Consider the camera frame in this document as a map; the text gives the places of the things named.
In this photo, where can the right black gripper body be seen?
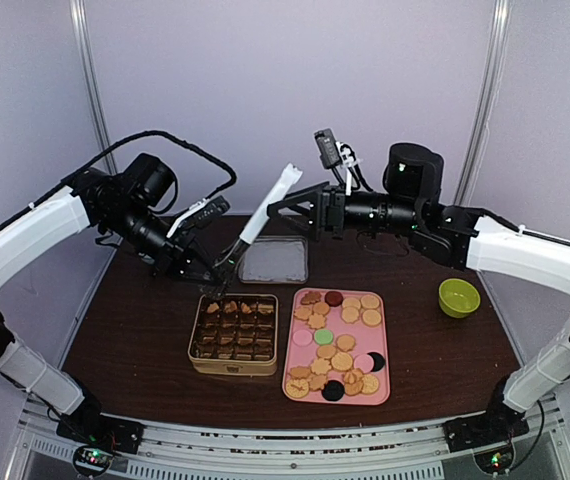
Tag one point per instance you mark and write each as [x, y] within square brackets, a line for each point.
[332, 204]

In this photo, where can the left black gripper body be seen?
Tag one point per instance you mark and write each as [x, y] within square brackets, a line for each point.
[174, 247]

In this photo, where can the metal tongs white handle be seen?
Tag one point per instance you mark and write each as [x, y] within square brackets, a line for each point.
[226, 264]

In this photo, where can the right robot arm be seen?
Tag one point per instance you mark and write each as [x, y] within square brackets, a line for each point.
[463, 238]

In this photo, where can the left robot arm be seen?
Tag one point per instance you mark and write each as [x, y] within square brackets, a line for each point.
[124, 204]

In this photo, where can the silver tin lid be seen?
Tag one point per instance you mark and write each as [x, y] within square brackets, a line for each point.
[275, 260]

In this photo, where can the gold cookie tin box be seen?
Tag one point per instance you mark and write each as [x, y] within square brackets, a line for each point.
[235, 335]

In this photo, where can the brown chocolate round cookie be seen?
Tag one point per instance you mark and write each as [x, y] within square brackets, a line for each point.
[333, 298]

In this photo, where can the pink round cookie upper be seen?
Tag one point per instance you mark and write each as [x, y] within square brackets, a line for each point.
[302, 338]

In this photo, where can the pink round cookie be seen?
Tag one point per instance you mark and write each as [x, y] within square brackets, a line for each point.
[302, 338]
[364, 362]

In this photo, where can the green round cookie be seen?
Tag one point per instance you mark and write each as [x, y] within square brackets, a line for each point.
[323, 337]

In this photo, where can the pink plastic tray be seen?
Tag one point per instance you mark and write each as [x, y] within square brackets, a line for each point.
[359, 327]

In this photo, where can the green plastic bowl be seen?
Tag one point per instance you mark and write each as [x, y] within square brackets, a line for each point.
[458, 298]

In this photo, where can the clock face round cookie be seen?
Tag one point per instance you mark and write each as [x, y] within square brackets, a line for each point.
[297, 388]

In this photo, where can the pink round cookie lower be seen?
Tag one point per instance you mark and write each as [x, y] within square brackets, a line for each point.
[364, 362]

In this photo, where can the black sandwich cookie right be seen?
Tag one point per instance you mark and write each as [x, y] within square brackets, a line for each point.
[378, 360]

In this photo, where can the black sandwich cookie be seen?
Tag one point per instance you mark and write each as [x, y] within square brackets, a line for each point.
[333, 391]
[378, 360]

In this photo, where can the swirl butter cookie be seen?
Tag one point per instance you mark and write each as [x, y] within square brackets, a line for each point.
[353, 376]

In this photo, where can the black sandwich cookie bottom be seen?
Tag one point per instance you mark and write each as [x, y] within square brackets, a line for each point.
[333, 391]

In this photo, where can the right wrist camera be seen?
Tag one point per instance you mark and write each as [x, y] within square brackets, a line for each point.
[340, 160]

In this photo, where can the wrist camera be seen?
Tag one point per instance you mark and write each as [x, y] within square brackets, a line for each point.
[199, 214]
[340, 160]

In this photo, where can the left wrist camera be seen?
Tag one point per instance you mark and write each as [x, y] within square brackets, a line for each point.
[199, 214]

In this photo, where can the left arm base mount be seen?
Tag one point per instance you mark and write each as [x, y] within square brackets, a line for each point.
[111, 435]

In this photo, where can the right aluminium frame post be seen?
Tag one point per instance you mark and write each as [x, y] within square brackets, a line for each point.
[489, 92]

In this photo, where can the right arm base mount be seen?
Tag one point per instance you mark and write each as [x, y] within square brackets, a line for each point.
[464, 433]

